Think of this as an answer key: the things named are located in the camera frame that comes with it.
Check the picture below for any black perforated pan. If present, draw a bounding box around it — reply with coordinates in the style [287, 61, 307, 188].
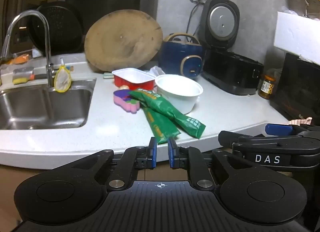
[27, 1, 84, 56]

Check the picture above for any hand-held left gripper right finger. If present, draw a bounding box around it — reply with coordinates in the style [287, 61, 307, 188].
[168, 137, 253, 191]

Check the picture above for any stainless steel sink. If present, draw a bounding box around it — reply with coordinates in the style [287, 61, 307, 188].
[0, 78, 97, 130]

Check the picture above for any pink striped cloth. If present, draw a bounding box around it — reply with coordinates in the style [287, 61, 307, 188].
[287, 117, 313, 125]

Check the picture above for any glass jar yellow label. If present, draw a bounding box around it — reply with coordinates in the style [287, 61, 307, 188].
[258, 74, 276, 100]

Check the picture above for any white plastic bag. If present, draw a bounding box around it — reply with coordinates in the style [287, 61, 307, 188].
[146, 66, 165, 77]

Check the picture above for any steel kitchen faucet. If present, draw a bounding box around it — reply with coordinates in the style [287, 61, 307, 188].
[1, 10, 55, 88]

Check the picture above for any yellow sink strainer net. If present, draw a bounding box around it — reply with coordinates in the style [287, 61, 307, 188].
[54, 58, 73, 93]

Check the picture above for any black countertop oven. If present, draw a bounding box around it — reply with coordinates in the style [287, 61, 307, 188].
[270, 52, 320, 122]

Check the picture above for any round wooden cutting board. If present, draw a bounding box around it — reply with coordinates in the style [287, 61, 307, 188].
[84, 9, 163, 74]

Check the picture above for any steel cleaver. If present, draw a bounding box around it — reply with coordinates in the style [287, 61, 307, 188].
[12, 68, 48, 82]

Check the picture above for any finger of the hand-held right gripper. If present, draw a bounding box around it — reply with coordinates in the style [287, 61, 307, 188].
[265, 123, 320, 137]
[218, 130, 304, 152]

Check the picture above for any blue rice cooker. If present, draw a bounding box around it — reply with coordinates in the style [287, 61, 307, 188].
[158, 33, 203, 80]

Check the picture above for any white foam box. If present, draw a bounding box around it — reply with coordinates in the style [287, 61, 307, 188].
[274, 11, 320, 65]

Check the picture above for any black rice cooker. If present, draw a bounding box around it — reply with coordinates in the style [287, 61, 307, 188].
[199, 0, 265, 96]

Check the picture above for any red food tray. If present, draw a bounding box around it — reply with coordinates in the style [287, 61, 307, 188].
[112, 68, 157, 91]

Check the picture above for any green snack packet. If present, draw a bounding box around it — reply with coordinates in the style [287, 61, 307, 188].
[142, 107, 181, 145]
[129, 88, 206, 139]

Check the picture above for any orange cloth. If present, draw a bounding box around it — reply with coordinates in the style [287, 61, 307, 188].
[11, 54, 32, 65]

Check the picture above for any white disposable bowl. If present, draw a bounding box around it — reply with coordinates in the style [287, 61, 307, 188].
[155, 74, 203, 114]

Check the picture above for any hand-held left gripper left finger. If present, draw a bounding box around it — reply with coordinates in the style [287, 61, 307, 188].
[70, 137, 157, 192]

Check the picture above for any black power cable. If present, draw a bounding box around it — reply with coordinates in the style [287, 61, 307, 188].
[187, 0, 204, 37]

